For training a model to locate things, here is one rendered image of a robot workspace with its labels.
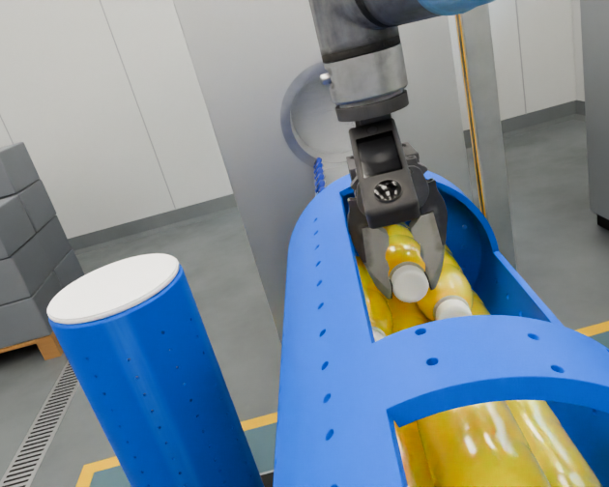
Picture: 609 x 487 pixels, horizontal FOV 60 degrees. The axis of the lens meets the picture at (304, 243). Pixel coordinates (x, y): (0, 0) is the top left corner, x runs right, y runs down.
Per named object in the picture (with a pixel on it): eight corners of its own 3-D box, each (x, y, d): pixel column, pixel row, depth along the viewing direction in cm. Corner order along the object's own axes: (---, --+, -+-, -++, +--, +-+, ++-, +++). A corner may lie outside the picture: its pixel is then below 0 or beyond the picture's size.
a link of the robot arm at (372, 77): (408, 43, 47) (317, 68, 47) (417, 96, 48) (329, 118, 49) (394, 42, 54) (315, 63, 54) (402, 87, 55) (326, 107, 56)
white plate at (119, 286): (204, 255, 113) (205, 260, 113) (126, 250, 130) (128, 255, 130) (97, 328, 93) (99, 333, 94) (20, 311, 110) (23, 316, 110)
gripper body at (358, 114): (420, 190, 61) (400, 84, 56) (436, 214, 53) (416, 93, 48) (354, 206, 61) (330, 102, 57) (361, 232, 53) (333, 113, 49)
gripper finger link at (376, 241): (386, 279, 63) (384, 205, 59) (393, 303, 57) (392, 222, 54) (360, 281, 63) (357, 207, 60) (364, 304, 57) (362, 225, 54)
